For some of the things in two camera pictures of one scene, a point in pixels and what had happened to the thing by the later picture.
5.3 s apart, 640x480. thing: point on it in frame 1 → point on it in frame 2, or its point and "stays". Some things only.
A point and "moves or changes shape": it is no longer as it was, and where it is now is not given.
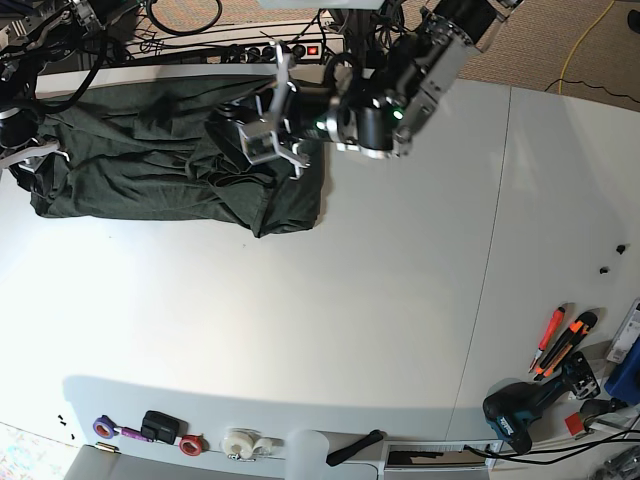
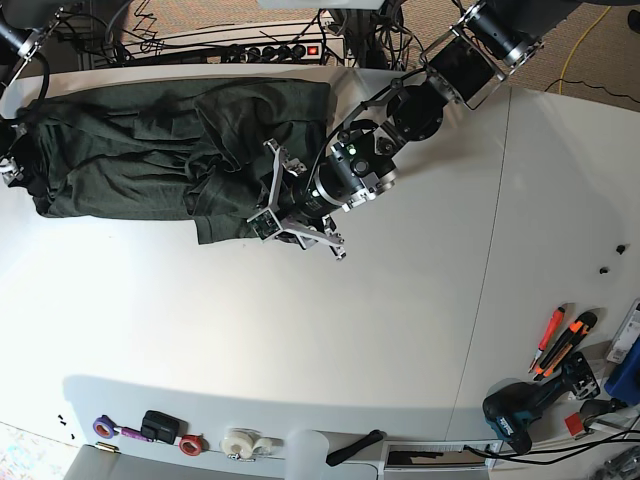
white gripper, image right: (259, 139) → (269, 223)
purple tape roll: (104, 427) stays
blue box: (624, 383) stays
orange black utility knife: (565, 345) stays
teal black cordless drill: (510, 408) stays
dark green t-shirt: (145, 147) moves or changes shape
